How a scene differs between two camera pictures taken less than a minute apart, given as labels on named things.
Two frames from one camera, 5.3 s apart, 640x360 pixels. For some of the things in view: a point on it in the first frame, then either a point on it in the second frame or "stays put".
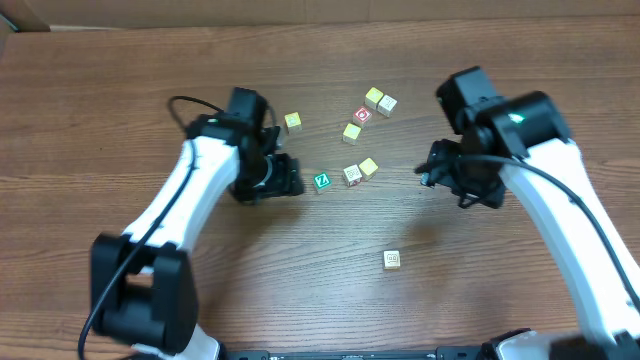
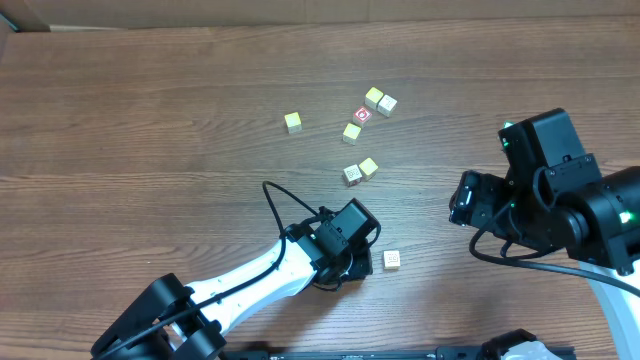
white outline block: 392,260 stays put
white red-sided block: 352,175 stays put
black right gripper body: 441,167 -> 470,198
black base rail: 439,353 stays put
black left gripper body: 278,176 -> 360,264
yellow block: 367,168 stays put
